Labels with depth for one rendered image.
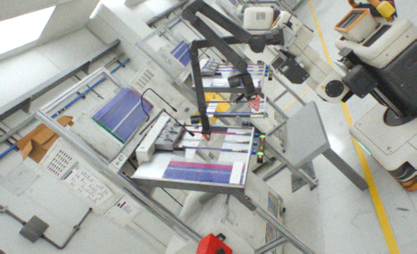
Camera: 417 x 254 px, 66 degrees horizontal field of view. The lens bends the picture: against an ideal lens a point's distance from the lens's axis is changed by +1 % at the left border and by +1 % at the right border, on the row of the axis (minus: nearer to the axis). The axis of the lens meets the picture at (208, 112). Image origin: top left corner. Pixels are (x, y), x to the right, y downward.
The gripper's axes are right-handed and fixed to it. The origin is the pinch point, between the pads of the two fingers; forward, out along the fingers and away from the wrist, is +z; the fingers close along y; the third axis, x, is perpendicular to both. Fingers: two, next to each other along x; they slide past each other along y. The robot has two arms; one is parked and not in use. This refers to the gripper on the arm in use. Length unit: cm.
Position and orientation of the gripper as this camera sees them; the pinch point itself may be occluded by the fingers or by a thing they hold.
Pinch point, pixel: (208, 139)
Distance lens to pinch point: 234.9
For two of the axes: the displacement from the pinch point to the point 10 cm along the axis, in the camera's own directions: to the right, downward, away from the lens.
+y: -1.9, 4.7, -8.6
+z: 1.6, 8.8, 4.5
